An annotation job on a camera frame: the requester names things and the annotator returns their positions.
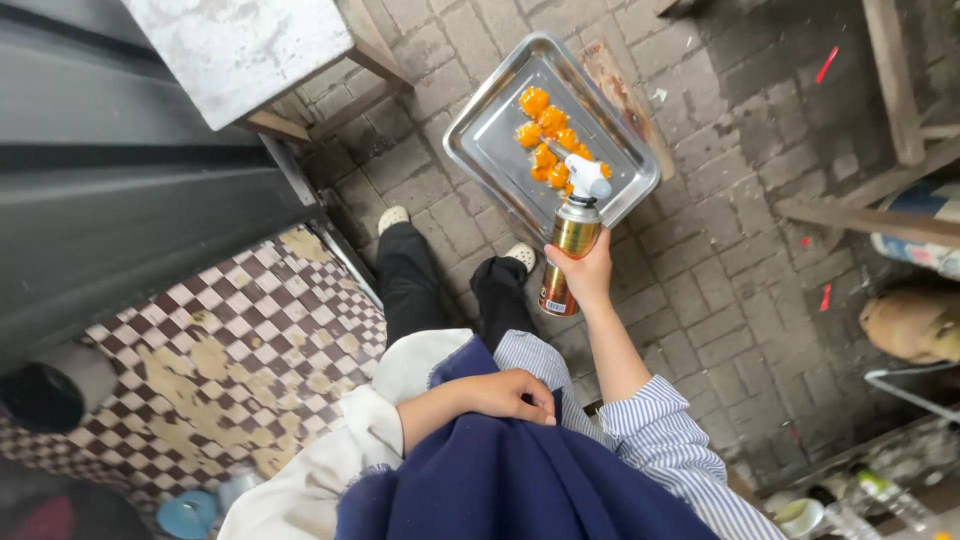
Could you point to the red plastic scrap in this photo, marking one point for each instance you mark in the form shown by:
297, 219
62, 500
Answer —
825, 298
826, 64

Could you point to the gold gas torch white head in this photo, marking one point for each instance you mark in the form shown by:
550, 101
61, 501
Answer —
574, 229

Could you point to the striped blue white shirt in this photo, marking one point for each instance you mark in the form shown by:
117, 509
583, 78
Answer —
667, 450

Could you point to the cluster of orange food pieces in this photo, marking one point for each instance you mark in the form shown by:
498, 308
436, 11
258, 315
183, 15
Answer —
551, 124

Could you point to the navy blue cloth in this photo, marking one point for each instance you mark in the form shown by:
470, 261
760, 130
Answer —
510, 480

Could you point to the worn brown checkered mat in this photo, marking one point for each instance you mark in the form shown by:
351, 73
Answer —
225, 345

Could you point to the blue bowl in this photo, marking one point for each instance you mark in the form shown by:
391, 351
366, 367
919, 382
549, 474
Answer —
186, 516

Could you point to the cream white garment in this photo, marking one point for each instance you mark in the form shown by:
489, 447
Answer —
315, 480

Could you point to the black trousers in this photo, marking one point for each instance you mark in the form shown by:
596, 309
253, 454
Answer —
409, 285

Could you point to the person's right hand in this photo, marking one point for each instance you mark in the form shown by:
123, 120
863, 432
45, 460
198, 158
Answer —
589, 274

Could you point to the upright wooden beam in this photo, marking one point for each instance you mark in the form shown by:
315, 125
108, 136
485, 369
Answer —
892, 75

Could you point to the person's cream left shoe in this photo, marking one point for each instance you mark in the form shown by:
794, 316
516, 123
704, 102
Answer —
393, 218

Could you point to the black cylinder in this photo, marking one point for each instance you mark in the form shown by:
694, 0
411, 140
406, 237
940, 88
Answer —
45, 394

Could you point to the person's left hand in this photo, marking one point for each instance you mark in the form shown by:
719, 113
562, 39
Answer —
502, 394

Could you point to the person's cream shoe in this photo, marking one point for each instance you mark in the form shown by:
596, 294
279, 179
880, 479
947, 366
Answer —
522, 255
393, 218

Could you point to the pale glass jar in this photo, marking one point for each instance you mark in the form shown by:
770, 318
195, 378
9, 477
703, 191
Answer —
238, 487

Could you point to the long wooden beam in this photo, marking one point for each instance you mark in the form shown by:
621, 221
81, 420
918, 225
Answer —
870, 219

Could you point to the dark metal cabinet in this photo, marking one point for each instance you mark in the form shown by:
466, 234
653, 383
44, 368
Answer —
127, 187

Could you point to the person's cream right shoe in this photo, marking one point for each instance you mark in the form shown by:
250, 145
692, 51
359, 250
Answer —
522, 255

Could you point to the white topped wooden stool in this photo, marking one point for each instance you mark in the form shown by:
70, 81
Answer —
240, 52

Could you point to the rectangular steel tray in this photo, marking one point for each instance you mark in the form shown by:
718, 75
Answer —
495, 150

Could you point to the blue white barrel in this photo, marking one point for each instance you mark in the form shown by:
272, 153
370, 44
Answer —
919, 247

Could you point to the white tube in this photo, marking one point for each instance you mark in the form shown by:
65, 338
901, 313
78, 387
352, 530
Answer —
900, 394

